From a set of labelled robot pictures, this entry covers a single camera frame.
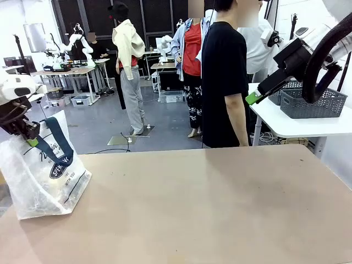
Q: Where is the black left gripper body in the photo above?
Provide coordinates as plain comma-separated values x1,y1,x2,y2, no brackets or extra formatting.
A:
0,101,41,140

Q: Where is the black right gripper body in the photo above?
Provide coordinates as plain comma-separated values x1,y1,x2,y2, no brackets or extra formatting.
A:
272,37,315,78

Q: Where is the translucent white shopping bag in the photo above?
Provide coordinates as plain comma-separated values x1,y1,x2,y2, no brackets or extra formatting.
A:
0,109,92,221

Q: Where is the grey plastic basket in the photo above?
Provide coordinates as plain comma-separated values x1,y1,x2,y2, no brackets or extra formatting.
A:
268,80,304,106
279,87,349,120

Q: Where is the person's right forearm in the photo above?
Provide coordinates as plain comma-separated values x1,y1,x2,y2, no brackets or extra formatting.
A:
224,93,250,147

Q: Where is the black tripod stand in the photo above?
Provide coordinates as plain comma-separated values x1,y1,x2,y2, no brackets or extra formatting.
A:
289,13,299,41
337,52,352,93
12,34,34,76

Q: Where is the clear plastic storage box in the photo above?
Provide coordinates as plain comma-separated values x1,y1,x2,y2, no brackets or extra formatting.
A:
159,90,184,104
70,95,93,108
45,96,71,108

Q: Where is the white side table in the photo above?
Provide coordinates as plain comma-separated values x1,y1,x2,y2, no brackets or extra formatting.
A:
248,82,352,159

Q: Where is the person in black T-shirt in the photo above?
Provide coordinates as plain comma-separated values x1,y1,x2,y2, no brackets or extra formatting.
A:
201,0,252,149

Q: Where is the wooden pallet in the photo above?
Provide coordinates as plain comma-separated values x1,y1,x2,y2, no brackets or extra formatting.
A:
280,137,309,146

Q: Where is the wooden-top background table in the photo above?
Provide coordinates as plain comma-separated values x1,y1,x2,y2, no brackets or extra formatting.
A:
30,66,97,106

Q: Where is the metal floor plate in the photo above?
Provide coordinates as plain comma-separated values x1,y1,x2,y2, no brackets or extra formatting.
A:
107,134,138,146

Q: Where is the mannequin with red top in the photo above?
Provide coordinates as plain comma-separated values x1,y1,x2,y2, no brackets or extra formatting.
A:
170,17,210,138

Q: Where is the seated person in black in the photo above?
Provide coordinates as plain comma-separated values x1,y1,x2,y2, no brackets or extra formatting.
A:
87,31,108,60

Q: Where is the small wooden-top table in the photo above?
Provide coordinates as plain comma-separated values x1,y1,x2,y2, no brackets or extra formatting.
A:
150,62,177,101

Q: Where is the mannequin with beige jacket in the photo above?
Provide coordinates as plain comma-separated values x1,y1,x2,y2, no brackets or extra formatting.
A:
107,1,147,135

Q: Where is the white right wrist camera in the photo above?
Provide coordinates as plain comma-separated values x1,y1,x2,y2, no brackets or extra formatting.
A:
260,29,282,48

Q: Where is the grey wall panel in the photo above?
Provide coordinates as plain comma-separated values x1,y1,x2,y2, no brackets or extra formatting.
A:
23,23,48,53

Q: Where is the mannequin base plate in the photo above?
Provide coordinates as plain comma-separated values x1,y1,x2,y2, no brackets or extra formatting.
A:
129,125,155,139

